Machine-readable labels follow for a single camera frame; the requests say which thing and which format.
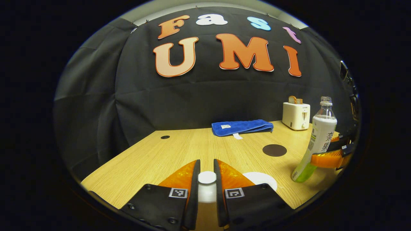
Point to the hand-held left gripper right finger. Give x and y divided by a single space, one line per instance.
219 192

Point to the white toaster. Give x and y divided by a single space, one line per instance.
295 115

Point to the dark brown round coaster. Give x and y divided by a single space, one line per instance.
274 150

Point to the white teacup lid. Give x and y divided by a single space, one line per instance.
207 178

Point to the blue towel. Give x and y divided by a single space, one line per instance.
240 126

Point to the white teacup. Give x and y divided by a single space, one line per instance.
263 179

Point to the black backdrop cloth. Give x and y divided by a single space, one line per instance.
208 96

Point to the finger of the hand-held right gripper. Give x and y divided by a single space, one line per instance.
327 160
338 143

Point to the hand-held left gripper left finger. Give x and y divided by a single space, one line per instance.
194 192

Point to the clear water bottle white label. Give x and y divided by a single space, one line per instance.
321 134

